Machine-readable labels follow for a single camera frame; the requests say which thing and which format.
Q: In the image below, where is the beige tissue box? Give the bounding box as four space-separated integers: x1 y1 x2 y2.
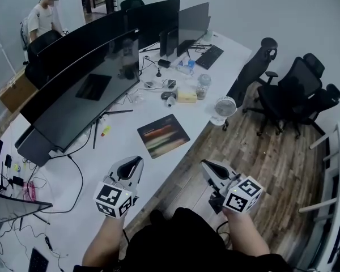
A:
176 86 198 104

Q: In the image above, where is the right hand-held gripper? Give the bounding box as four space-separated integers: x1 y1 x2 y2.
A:
201 159 264 215

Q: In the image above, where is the brown cardboard box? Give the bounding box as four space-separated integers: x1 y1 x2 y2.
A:
0 66 39 114

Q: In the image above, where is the black mesh office chair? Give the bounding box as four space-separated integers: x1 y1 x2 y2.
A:
294 83 340 139
243 52 326 137

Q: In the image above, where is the flat black monitor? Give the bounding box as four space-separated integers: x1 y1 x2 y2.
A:
176 2 212 58

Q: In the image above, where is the small white desk fan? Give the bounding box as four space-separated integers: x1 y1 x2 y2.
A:
209 96 238 126

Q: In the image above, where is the person's right forearm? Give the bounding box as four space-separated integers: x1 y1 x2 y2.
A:
223 210 270 258

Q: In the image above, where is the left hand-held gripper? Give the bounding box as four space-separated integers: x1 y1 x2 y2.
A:
93 156 145 218

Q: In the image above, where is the black high-back office chair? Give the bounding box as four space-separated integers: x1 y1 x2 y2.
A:
226 37 279 109

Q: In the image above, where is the black keyboard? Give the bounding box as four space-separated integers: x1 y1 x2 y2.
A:
28 248 50 272
195 44 225 70

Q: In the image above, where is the pink plastic item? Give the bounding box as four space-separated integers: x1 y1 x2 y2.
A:
23 181 36 201

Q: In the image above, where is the thin black plug cable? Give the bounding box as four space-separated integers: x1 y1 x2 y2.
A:
44 235 69 260

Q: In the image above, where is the person's black shoe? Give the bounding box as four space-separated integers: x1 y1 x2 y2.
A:
150 210 164 224

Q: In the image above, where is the wide black monitor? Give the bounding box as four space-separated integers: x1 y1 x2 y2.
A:
0 193 53 232

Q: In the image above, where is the slim black upright box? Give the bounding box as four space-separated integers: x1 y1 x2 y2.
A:
167 28 180 57
159 30 169 57

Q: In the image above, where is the clear plastic jar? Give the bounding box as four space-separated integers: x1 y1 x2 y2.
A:
195 74 212 100

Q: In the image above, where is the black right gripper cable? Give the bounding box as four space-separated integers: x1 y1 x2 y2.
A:
216 220 231 247

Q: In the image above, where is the person's left forearm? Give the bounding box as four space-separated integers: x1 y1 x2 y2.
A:
82 215 126 267

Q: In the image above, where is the blue white tissue pack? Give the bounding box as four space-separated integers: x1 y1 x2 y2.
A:
177 58 197 75

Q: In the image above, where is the long black monitor cable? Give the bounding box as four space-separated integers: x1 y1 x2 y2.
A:
39 154 84 215

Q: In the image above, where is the large curved black monitor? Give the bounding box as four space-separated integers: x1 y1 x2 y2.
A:
33 28 141 154

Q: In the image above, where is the person's black clothing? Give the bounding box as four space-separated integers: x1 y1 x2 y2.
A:
73 207 290 272

